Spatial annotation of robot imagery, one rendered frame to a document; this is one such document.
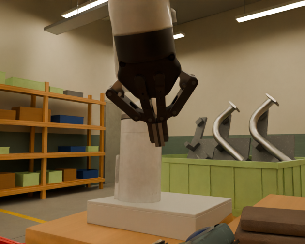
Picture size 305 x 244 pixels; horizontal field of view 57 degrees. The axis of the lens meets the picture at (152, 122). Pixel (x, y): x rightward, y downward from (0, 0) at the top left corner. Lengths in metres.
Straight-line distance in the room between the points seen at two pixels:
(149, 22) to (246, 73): 7.34
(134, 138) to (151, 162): 0.06
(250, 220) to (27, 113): 5.37
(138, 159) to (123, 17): 0.32
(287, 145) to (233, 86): 6.60
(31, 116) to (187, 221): 5.24
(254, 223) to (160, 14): 0.25
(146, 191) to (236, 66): 7.29
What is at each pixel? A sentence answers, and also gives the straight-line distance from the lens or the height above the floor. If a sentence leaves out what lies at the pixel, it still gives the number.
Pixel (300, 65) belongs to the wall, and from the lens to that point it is 7.39.
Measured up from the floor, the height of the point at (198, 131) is 1.07.
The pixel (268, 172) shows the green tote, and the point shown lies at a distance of 0.88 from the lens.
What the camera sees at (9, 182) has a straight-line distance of 5.46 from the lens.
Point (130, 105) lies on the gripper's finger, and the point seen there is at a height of 1.06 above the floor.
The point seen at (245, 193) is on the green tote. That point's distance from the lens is 0.91.
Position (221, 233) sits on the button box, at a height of 0.95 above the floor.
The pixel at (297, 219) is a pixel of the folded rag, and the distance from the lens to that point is 0.36.
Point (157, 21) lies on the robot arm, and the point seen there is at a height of 1.15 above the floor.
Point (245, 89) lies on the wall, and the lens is 7.59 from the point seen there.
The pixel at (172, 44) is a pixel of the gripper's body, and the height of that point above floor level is 1.13.
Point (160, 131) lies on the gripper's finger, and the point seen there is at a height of 1.03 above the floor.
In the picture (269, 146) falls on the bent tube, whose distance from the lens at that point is 1.11.
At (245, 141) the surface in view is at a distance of 1.22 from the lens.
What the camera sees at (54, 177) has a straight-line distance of 5.89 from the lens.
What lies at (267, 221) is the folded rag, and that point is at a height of 0.93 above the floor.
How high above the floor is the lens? 1.01
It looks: 5 degrees up
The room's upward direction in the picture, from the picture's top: straight up
